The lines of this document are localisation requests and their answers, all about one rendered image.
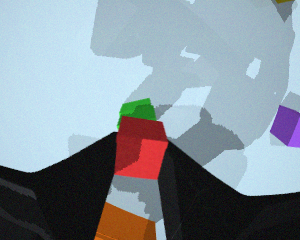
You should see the green block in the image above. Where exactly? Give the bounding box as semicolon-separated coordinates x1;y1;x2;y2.
119;99;150;116
117;105;157;131

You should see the red block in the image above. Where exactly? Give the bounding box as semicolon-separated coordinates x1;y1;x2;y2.
114;116;169;180

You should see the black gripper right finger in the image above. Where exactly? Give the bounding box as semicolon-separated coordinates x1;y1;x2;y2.
158;140;300;240

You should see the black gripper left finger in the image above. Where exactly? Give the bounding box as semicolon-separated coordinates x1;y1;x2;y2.
0;132;118;240

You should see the purple block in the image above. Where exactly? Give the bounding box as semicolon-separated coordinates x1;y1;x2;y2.
270;105;300;148

